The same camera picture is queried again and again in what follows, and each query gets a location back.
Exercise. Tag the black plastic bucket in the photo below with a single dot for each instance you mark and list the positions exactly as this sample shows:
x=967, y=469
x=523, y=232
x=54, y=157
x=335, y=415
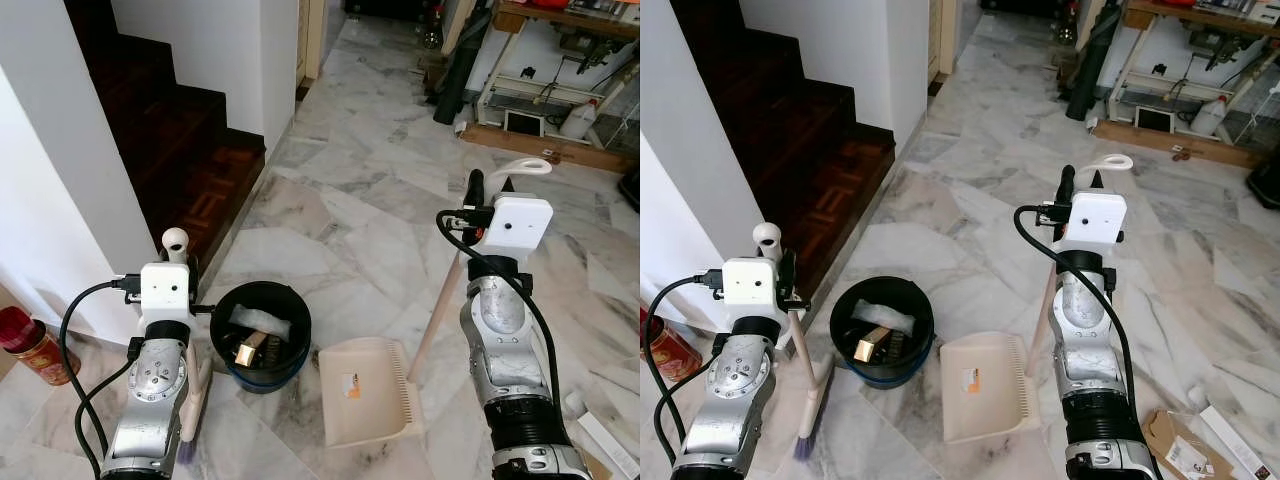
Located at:
x=850, y=350
x=228, y=355

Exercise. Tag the dark wooden staircase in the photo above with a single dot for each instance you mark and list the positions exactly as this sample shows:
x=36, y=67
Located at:
x=170, y=130
x=790, y=130

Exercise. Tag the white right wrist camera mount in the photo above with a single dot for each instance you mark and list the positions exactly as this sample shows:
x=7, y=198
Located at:
x=1098, y=218
x=520, y=225

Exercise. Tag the white framed dark screen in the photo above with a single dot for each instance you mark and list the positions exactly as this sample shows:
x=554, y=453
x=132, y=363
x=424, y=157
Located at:
x=524, y=123
x=1154, y=119

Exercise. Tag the crumpled white wrapper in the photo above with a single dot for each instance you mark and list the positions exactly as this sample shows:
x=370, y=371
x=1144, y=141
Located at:
x=262, y=320
x=885, y=315

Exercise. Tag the long white carton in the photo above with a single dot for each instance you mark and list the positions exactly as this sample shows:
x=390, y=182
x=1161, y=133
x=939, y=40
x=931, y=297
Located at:
x=610, y=445
x=1230, y=440

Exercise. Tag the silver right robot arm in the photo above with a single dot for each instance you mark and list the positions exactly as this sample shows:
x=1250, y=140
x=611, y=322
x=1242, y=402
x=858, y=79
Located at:
x=505, y=320
x=1085, y=320

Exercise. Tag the cream broom with purple bristles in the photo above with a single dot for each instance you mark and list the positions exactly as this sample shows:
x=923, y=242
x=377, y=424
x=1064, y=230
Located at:
x=812, y=390
x=196, y=400

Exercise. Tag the brown wooden plank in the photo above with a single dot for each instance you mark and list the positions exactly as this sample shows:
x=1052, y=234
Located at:
x=1180, y=143
x=540, y=147

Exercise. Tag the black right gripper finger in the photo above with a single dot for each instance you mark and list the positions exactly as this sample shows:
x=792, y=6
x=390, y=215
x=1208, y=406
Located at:
x=476, y=190
x=507, y=189
x=1097, y=184
x=1067, y=185

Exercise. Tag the red tin can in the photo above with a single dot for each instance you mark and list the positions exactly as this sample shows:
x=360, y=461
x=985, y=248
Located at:
x=670, y=350
x=35, y=345

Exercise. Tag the black round object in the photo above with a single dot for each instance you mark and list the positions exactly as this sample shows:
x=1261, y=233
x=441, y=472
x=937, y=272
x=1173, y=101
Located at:
x=1265, y=178
x=631, y=188

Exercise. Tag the small gold box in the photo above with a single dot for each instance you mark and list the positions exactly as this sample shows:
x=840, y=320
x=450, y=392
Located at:
x=872, y=343
x=247, y=350

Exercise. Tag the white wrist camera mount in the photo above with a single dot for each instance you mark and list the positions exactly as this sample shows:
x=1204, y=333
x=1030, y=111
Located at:
x=748, y=288
x=1098, y=218
x=520, y=225
x=165, y=290

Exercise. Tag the white plastic jug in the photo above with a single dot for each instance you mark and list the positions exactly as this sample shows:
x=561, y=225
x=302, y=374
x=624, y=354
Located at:
x=578, y=122
x=1208, y=118

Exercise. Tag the flattened brown cardboard piece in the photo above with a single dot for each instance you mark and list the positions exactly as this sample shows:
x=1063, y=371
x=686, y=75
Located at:
x=1185, y=450

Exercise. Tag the black rolled mat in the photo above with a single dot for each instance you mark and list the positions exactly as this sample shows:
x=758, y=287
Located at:
x=1092, y=75
x=460, y=80

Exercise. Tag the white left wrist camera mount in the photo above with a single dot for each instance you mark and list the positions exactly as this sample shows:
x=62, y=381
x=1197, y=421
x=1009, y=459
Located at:
x=165, y=290
x=748, y=288

